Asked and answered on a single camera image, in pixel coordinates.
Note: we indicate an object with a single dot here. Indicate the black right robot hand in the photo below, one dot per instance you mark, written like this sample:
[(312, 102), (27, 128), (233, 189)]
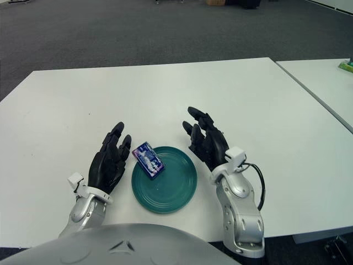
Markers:
[(211, 149)]

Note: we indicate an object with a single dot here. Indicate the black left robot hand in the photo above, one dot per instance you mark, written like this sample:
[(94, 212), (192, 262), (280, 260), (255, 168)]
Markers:
[(106, 168)]

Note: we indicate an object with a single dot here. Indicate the blue purple gum pack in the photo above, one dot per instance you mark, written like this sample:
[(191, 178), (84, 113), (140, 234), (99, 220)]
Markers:
[(149, 160)]

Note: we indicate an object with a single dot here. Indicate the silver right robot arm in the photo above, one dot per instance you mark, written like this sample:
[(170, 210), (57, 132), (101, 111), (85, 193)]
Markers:
[(242, 209)]

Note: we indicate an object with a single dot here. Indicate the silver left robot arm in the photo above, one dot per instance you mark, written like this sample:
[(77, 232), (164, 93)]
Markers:
[(82, 212)]

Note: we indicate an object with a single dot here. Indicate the teal ribbed plate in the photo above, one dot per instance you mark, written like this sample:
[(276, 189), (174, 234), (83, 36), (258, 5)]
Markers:
[(171, 187)]

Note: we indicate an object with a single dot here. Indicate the grey robot torso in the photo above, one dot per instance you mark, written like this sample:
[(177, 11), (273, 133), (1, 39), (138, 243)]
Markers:
[(124, 248)]

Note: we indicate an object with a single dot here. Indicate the white table with grey edge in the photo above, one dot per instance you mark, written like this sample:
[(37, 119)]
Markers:
[(317, 80)]

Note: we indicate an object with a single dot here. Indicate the brown cardboard box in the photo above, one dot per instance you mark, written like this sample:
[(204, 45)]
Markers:
[(215, 2)]

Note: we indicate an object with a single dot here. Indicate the black bulky background object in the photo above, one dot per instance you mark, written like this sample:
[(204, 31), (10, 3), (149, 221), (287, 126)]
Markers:
[(242, 3)]

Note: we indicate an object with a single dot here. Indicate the black office chair base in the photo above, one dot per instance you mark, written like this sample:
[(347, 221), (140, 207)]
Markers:
[(159, 1)]

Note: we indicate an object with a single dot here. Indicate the black table leg base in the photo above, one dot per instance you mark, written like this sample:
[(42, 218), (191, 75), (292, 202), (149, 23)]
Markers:
[(335, 245)]

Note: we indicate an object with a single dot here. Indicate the green packet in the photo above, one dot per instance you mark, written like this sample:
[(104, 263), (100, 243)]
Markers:
[(347, 66)]

